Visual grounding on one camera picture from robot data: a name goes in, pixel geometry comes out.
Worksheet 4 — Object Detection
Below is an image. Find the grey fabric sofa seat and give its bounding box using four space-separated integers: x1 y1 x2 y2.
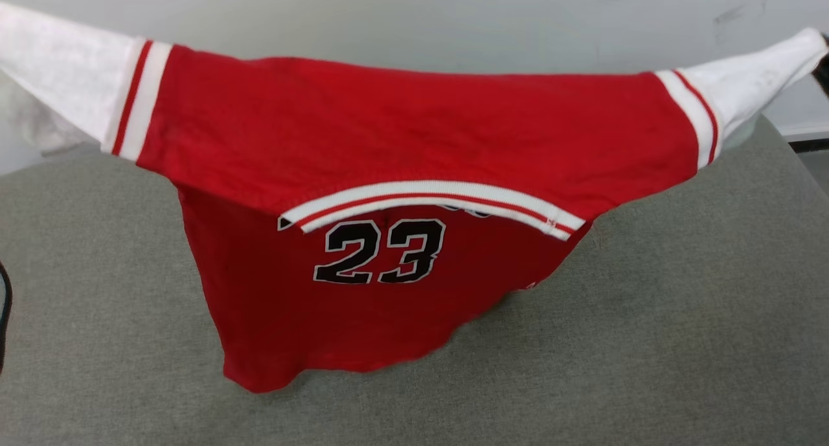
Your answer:
0 113 829 446

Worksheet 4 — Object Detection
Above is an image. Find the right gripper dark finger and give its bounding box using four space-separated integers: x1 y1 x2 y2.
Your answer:
813 35 829 97

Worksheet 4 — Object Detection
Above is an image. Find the red white number 23 jersey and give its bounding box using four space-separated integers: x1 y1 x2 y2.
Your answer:
0 3 829 395

